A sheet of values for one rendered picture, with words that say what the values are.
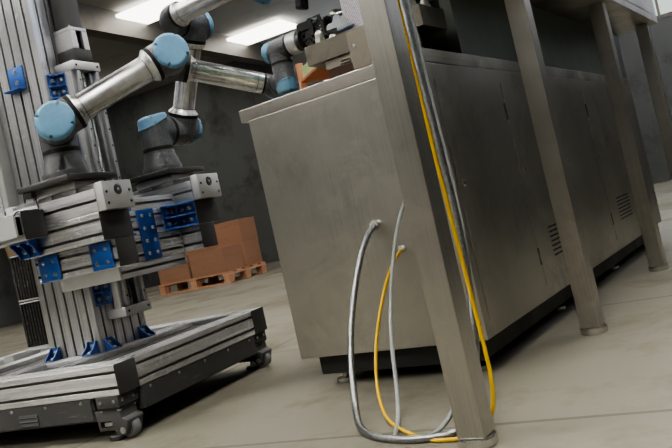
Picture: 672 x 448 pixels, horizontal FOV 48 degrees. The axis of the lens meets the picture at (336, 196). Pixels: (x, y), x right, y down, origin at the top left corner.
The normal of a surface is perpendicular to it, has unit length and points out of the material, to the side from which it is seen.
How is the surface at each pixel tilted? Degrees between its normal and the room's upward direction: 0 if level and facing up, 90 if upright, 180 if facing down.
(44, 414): 90
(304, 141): 90
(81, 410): 90
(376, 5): 90
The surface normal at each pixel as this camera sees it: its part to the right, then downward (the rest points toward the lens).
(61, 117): 0.20, -0.02
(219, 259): -0.49, 0.08
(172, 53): 0.41, -0.17
